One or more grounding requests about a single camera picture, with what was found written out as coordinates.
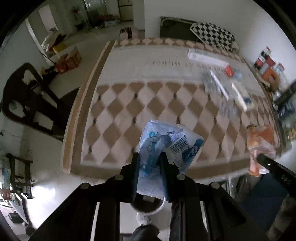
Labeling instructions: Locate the black white checkered cushion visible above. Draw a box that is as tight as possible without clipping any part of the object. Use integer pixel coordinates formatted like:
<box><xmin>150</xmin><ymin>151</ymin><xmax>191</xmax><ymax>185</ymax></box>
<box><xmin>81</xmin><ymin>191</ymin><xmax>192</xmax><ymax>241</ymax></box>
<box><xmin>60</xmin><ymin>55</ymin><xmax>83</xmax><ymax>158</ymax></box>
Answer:
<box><xmin>190</xmin><ymin>23</ymin><xmax>240</xmax><ymax>54</ymax></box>

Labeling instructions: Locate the blue white plastic wrapper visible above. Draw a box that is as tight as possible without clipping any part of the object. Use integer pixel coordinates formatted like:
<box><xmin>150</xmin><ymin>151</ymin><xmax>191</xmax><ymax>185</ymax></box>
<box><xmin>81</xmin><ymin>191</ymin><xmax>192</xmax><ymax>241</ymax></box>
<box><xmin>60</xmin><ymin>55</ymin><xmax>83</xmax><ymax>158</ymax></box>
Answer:
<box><xmin>137</xmin><ymin>120</ymin><xmax>204</xmax><ymax>199</ymax></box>

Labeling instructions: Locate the white trash bin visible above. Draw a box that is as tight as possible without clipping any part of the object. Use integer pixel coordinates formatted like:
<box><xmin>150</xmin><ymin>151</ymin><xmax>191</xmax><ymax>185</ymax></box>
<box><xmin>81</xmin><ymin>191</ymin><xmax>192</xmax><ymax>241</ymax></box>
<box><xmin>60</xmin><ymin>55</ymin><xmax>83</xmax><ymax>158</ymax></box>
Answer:
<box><xmin>131</xmin><ymin>193</ymin><xmax>166</xmax><ymax>214</ymax></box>

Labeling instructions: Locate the black chair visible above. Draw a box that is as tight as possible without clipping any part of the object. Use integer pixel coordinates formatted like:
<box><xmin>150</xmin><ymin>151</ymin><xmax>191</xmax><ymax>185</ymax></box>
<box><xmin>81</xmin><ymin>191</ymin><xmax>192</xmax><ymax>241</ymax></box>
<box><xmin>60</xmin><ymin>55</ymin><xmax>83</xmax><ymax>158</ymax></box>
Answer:
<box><xmin>1</xmin><ymin>62</ymin><xmax>72</xmax><ymax>141</ymax></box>

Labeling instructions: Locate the orange snack bag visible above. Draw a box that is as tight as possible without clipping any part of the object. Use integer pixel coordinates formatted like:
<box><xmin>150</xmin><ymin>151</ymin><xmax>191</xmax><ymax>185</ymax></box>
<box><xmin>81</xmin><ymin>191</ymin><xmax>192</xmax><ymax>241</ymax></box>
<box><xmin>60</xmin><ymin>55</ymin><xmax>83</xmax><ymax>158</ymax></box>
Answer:
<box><xmin>247</xmin><ymin>124</ymin><xmax>276</xmax><ymax>177</ymax></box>

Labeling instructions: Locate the orange blue small box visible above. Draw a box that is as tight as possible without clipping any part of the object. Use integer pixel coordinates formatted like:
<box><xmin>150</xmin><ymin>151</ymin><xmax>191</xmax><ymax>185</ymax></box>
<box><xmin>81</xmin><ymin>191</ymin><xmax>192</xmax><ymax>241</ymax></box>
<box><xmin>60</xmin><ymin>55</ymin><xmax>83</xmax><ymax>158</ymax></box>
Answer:
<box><xmin>225</xmin><ymin>65</ymin><xmax>242</xmax><ymax>80</ymax></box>

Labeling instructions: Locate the brown diamond pattern rug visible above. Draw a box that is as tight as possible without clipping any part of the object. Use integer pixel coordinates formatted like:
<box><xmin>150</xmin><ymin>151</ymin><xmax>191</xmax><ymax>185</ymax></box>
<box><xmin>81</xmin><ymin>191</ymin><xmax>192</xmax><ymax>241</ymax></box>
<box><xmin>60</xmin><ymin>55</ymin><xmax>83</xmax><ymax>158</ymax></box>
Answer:
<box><xmin>62</xmin><ymin>38</ymin><xmax>284</xmax><ymax>179</ymax></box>

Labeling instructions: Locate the cardboard boxes pile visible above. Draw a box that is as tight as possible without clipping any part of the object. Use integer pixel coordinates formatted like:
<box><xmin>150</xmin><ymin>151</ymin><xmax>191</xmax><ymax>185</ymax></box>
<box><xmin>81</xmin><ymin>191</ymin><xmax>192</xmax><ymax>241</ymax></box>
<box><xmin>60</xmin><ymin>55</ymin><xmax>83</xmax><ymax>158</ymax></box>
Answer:
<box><xmin>41</xmin><ymin>28</ymin><xmax>82</xmax><ymax>74</ymax></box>

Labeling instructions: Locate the silver pill blister pack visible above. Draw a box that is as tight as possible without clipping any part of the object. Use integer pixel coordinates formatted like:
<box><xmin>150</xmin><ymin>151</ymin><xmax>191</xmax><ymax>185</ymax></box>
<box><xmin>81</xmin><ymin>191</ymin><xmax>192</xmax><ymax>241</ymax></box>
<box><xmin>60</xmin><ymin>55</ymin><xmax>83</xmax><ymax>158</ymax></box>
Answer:
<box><xmin>201</xmin><ymin>72</ymin><xmax>221</xmax><ymax>95</ymax></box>

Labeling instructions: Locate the white Doctor toothpaste box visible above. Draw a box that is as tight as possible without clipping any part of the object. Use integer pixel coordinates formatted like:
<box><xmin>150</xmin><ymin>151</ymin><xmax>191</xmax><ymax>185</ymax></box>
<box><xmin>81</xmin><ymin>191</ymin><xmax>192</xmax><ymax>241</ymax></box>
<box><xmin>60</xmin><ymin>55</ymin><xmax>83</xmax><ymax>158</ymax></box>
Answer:
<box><xmin>187</xmin><ymin>49</ymin><xmax>230</xmax><ymax>68</ymax></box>

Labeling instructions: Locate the white medicine box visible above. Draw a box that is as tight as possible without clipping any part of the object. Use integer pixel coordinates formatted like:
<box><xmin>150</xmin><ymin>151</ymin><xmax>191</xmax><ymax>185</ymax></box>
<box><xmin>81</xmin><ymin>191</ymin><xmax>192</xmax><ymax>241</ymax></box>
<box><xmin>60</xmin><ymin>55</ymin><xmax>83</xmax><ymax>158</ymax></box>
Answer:
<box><xmin>209</xmin><ymin>70</ymin><xmax>231</xmax><ymax>101</ymax></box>

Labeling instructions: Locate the white open carton box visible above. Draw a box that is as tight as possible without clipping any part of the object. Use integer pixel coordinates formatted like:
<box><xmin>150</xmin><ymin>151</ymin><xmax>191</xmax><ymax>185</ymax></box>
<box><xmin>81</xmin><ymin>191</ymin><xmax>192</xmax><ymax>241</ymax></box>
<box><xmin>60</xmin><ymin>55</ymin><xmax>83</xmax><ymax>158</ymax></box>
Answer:
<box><xmin>231</xmin><ymin>81</ymin><xmax>254</xmax><ymax>112</ymax></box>

